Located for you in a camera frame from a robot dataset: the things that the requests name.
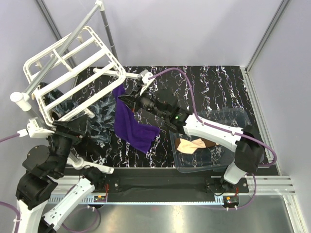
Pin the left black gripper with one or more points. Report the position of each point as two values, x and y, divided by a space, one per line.
74 131

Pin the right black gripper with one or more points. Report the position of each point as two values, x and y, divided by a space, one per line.
130 99

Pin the purple sock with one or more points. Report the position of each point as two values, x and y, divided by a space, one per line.
139 136

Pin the brown striped sock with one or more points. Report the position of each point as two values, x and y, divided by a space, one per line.
189 147

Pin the white plastic clip hanger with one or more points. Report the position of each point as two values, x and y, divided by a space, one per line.
113 68

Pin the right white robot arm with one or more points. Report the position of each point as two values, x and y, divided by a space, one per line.
244 142

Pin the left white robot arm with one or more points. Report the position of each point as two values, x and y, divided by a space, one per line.
44 165

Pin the dark leaf patterned cloth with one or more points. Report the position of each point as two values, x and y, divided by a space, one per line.
101 126

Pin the black marbled mat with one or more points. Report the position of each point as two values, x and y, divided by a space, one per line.
207 88

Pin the clear plastic bin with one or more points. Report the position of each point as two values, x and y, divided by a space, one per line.
216 158

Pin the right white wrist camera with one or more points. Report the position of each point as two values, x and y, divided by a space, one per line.
145 78

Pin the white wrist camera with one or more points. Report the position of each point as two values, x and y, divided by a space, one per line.
145 78
35 129

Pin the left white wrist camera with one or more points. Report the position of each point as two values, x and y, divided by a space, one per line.
35 129

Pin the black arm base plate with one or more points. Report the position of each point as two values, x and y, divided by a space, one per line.
166 185

